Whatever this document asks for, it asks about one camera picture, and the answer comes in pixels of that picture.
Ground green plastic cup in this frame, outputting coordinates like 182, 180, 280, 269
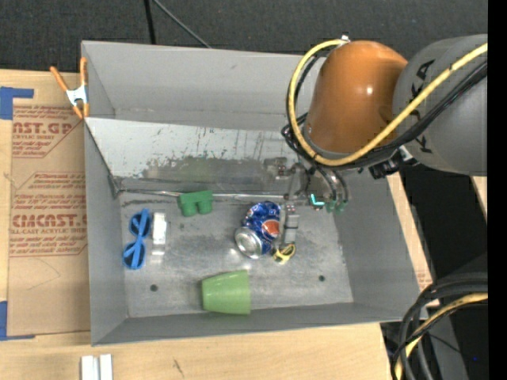
200, 269, 253, 316

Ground yellow and black small ring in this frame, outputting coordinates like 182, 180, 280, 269
272, 242, 297, 265

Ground grey metal bin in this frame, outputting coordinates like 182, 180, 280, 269
80, 40, 431, 348

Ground crushed blue soda can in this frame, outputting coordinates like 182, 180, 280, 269
234, 200, 285, 260

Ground white plastic block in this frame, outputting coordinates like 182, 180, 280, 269
151, 211, 170, 257

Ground black cylinder on white bracket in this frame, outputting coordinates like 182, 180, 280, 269
368, 146, 417, 181

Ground blue sunglasses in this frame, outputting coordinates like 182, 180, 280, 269
121, 207, 154, 271

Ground brown cardboard board red print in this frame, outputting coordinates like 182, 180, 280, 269
0, 68, 93, 338

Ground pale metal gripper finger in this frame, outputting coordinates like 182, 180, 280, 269
281, 202, 299, 250

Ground green toy building block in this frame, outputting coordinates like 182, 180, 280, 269
177, 189, 215, 218

